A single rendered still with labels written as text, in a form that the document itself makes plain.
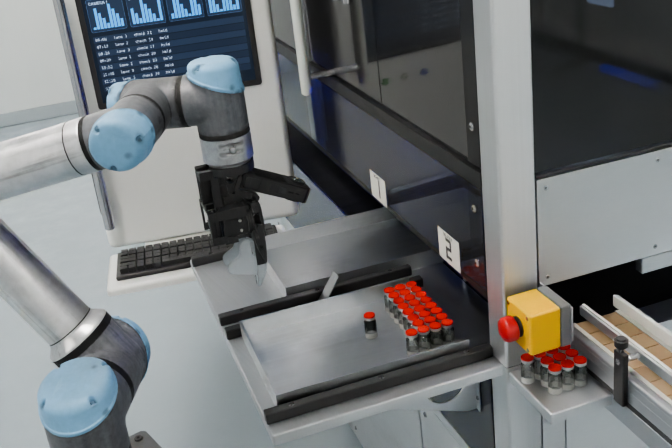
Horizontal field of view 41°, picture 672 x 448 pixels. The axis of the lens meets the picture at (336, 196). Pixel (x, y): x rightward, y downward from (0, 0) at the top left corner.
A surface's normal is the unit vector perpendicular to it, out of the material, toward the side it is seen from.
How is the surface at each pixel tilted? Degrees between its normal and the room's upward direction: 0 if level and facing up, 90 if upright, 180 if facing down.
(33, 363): 0
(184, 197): 90
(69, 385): 8
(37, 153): 66
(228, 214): 90
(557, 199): 90
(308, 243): 0
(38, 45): 90
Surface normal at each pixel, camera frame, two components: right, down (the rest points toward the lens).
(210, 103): -0.05, 0.39
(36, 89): 0.33, 0.33
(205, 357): -0.11, -0.92
